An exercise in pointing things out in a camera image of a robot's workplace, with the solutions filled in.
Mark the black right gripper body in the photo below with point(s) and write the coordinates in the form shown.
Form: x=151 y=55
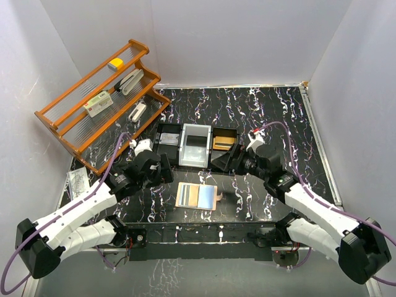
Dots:
x=249 y=165

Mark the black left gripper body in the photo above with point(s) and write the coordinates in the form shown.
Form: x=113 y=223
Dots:
x=159 y=176

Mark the beige leather card holder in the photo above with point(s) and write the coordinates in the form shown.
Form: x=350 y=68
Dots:
x=202 y=197

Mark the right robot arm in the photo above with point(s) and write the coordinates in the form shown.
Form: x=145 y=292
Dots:
x=358 y=246

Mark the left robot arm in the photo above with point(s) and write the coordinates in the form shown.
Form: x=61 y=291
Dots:
x=44 y=244

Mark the silver card in left tray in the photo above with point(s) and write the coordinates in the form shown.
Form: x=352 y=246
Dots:
x=169 y=139

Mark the black right tray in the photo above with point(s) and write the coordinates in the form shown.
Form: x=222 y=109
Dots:
x=222 y=131

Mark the black tray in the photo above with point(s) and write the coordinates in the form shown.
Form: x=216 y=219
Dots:
x=172 y=151
x=222 y=131

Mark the black left tray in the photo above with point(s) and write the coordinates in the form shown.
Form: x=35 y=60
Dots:
x=172 y=151

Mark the white tray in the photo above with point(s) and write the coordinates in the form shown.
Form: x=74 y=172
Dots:
x=194 y=148

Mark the small white stapler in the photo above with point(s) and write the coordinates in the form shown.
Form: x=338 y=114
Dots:
x=137 y=112

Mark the white printed paper sheet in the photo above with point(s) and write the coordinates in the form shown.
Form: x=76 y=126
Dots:
x=78 y=182

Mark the orange wooden shelf rack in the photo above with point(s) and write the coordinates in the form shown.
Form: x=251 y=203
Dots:
x=112 y=104

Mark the white staples box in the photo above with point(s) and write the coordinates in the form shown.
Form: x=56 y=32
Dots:
x=98 y=103

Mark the white black stapler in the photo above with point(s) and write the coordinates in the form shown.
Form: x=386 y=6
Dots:
x=126 y=84

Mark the yellow white tape measure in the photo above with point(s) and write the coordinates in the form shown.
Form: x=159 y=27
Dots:
x=115 y=64

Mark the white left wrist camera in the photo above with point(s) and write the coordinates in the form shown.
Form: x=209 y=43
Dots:
x=145 y=144

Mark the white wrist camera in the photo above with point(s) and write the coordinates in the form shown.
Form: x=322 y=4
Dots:
x=255 y=140
x=145 y=144

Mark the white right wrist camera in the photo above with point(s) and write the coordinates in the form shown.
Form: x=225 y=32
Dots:
x=255 y=140

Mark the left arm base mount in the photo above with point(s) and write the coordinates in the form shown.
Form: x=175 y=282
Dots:
x=130 y=238

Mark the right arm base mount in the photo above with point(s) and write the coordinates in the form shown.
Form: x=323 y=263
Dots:
x=269 y=237

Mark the aluminium frame rail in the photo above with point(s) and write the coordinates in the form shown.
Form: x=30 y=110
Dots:
x=198 y=270

